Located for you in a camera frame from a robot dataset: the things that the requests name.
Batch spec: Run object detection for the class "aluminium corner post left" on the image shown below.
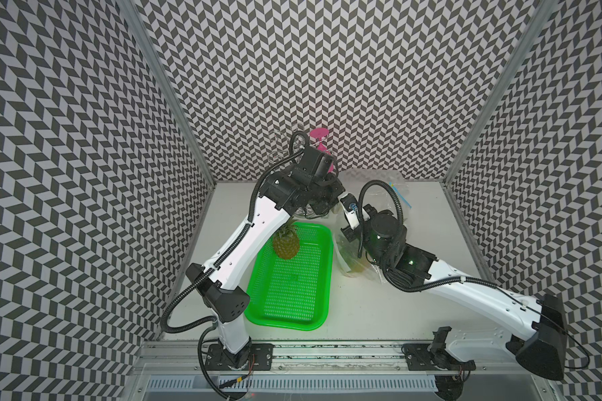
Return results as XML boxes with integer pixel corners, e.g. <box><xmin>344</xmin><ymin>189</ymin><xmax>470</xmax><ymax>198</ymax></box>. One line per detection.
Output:
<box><xmin>116</xmin><ymin>0</ymin><xmax>216</xmax><ymax>187</ymax></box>

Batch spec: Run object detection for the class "aluminium corner post right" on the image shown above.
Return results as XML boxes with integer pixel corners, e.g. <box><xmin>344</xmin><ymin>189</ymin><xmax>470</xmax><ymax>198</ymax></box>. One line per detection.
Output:
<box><xmin>442</xmin><ymin>0</ymin><xmax>560</xmax><ymax>187</ymax></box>

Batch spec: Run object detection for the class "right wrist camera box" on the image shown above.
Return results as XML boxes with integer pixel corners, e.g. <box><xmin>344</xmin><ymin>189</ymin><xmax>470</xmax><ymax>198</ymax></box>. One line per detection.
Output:
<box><xmin>338</xmin><ymin>191</ymin><xmax>368</xmax><ymax>230</ymax></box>

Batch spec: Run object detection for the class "aluminium front rail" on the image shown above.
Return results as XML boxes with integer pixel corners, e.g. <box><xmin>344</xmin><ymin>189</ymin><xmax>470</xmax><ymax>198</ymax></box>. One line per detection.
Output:
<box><xmin>124</xmin><ymin>340</ymin><xmax>553</xmax><ymax>401</ymax></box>

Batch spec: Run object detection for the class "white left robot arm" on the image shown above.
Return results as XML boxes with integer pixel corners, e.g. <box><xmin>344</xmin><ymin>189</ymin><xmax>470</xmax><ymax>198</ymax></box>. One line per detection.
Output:
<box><xmin>160</xmin><ymin>172</ymin><xmax>345</xmax><ymax>366</ymax></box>

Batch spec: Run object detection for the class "aluminium corner post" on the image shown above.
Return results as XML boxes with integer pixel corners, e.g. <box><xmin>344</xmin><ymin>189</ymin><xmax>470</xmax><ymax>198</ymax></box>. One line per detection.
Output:
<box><xmin>116</xmin><ymin>0</ymin><xmax>216</xmax><ymax>187</ymax></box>
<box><xmin>442</xmin><ymin>0</ymin><xmax>560</xmax><ymax>187</ymax></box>

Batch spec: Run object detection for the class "green plastic basket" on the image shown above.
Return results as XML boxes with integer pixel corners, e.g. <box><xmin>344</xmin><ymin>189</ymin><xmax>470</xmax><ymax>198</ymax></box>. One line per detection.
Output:
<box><xmin>245</xmin><ymin>222</ymin><xmax>334</xmax><ymax>331</ymax></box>

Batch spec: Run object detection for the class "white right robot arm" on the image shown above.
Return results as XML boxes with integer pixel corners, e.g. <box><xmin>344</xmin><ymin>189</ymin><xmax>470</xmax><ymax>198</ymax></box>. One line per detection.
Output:
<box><xmin>341</xmin><ymin>208</ymin><xmax>573</xmax><ymax>381</ymax></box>

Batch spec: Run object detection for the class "pink plastic wine glass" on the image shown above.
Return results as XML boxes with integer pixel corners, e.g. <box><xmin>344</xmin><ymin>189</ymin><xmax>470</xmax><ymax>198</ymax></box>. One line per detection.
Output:
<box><xmin>309</xmin><ymin>127</ymin><xmax>338</xmax><ymax>175</ymax></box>

